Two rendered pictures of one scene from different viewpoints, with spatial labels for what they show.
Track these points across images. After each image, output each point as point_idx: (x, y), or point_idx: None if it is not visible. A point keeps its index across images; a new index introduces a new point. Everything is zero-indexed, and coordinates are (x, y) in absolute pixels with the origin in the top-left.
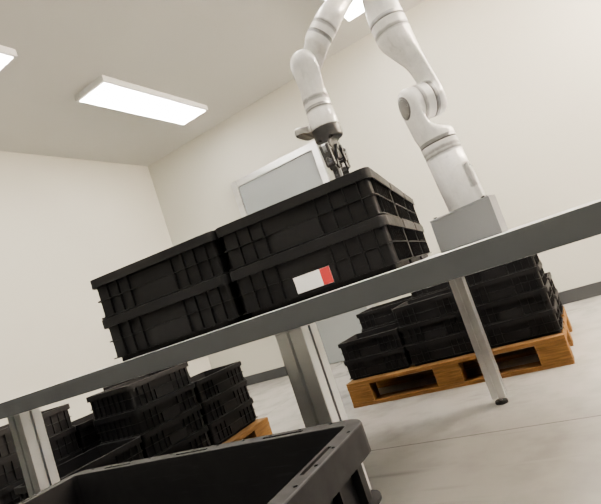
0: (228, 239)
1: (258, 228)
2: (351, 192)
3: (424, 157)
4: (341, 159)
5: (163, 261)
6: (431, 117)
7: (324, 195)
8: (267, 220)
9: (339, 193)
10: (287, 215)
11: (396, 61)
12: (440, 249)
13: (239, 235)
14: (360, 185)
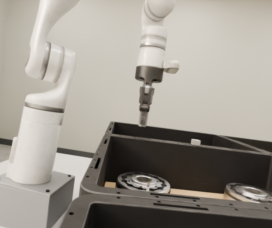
0: (209, 143)
1: (188, 141)
2: (123, 134)
3: (62, 119)
4: (144, 99)
5: (259, 146)
6: (45, 80)
7: (140, 131)
8: (180, 137)
9: (131, 132)
10: (167, 138)
11: (66, 10)
12: (71, 200)
13: (201, 142)
14: (117, 131)
